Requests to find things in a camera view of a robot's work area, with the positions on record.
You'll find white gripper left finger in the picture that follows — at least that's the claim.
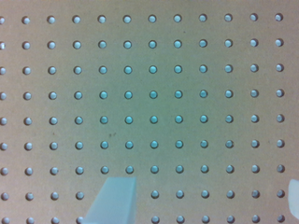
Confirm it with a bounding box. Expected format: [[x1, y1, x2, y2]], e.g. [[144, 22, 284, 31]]
[[83, 177, 136, 224]]

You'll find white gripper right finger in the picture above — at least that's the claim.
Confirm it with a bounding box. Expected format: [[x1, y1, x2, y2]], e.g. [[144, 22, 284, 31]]
[[288, 179, 299, 217]]

